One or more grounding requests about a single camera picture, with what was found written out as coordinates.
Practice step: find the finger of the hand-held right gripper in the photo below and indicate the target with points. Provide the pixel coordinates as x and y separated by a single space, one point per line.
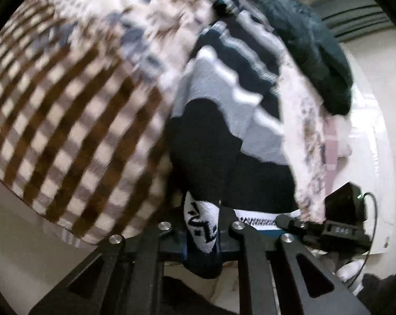
299 227

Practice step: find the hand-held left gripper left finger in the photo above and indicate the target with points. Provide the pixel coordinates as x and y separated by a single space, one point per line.
171 246

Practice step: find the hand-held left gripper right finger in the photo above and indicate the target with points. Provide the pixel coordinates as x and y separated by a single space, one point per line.
230 239

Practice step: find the striped knit sweater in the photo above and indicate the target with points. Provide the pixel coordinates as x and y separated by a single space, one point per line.
217 157

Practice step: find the pink checkered bed sheet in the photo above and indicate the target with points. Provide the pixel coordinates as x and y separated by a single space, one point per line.
332 144

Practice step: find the white crumpled cloth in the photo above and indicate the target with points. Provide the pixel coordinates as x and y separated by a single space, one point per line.
345 134

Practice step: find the white bed headboard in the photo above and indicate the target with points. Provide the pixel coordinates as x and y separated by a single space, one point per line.
375 137

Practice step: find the teal plush blanket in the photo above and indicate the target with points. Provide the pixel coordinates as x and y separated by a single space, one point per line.
316 49

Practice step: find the floral checkered bedspread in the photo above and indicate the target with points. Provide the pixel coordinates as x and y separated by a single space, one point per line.
70 105

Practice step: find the grey-blue curtain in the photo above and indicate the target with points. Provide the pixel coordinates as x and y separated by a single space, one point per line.
349 10

